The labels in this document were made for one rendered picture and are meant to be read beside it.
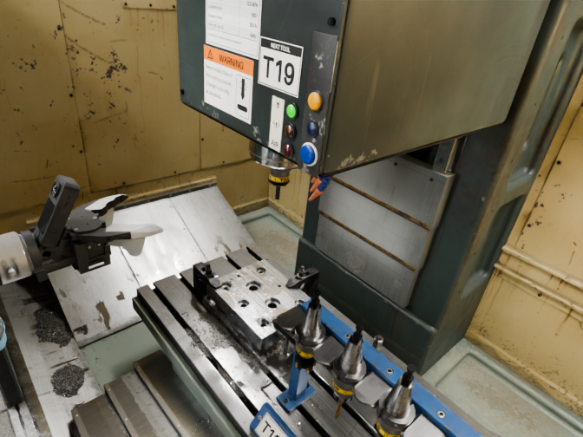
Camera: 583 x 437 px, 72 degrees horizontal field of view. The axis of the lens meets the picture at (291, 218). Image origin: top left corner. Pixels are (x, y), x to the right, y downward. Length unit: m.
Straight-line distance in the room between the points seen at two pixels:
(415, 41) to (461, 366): 1.42
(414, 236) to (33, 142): 1.43
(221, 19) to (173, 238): 1.34
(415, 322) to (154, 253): 1.14
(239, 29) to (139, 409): 1.07
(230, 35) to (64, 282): 1.32
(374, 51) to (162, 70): 1.40
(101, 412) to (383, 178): 1.12
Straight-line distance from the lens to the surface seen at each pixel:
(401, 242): 1.37
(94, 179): 1.94
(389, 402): 0.77
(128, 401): 1.40
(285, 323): 0.88
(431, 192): 1.25
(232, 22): 0.74
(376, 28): 0.60
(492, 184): 1.22
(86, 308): 1.77
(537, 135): 1.50
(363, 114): 0.63
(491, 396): 1.81
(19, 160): 1.84
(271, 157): 0.92
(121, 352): 1.66
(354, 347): 0.77
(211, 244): 1.98
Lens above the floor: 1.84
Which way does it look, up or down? 30 degrees down
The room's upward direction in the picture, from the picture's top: 7 degrees clockwise
